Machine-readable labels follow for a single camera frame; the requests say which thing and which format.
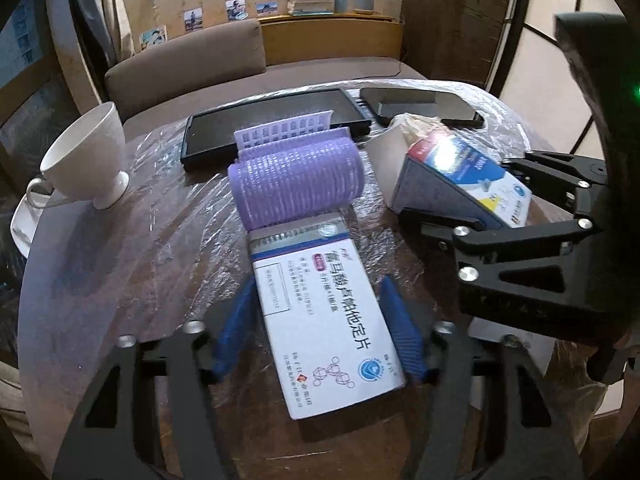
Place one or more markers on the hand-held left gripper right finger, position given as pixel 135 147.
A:
pixel 407 340

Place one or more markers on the white footed cup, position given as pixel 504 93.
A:
pixel 90 160

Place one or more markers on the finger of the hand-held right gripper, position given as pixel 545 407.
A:
pixel 525 245
pixel 565 175

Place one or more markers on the brown sofa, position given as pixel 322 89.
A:
pixel 190 60

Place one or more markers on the blue and red medicine box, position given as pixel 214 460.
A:
pixel 470 170

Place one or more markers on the purple velcro hair roller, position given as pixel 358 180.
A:
pixel 295 180

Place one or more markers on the white medicine box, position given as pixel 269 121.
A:
pixel 325 320

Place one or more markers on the small wall photo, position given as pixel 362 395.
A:
pixel 193 21
pixel 152 38
pixel 266 8
pixel 236 10

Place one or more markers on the window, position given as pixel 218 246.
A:
pixel 25 85

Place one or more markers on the light blue cylinder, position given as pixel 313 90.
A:
pixel 341 2

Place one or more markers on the stack of books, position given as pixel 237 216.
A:
pixel 310 1

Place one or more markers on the grey curtain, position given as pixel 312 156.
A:
pixel 100 0

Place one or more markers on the black tablet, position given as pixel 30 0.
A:
pixel 260 110

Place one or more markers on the dark wooden cabinet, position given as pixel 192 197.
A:
pixel 450 20

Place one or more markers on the black round partition frame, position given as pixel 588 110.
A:
pixel 515 25

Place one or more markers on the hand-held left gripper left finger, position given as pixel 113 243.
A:
pixel 232 340

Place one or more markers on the beige crumpled paper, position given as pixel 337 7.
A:
pixel 417 125

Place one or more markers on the white and blue carton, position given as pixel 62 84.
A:
pixel 435 195

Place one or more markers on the wooden shelf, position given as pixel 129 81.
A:
pixel 330 40

